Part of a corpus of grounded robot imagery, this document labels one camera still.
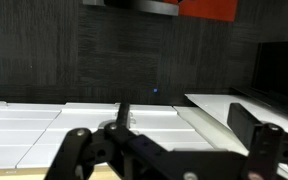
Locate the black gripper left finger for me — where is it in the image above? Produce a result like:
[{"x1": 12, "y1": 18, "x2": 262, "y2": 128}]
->
[{"x1": 44, "y1": 102, "x2": 172, "y2": 180}]

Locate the white file cabinet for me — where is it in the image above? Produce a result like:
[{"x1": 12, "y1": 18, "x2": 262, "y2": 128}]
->
[{"x1": 0, "y1": 94, "x2": 288, "y2": 180}]

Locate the red orange floor object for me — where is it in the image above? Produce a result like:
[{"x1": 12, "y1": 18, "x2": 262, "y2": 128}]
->
[{"x1": 163, "y1": 0, "x2": 238, "y2": 22}]

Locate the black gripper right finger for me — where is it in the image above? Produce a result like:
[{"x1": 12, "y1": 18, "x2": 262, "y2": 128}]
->
[{"x1": 227, "y1": 103, "x2": 288, "y2": 180}]

